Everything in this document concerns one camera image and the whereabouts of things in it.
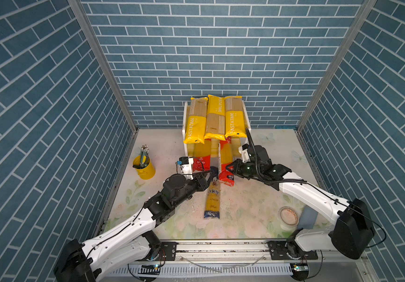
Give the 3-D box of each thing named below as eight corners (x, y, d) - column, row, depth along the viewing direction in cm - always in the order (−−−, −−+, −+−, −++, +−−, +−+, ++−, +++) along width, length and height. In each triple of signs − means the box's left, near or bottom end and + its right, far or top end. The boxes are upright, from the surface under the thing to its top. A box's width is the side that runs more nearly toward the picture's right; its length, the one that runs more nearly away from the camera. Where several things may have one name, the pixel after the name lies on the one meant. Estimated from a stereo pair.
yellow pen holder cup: (137, 180, 97) (129, 168, 88) (141, 167, 102) (134, 155, 93) (153, 180, 97) (147, 168, 88) (156, 167, 103) (151, 155, 93)
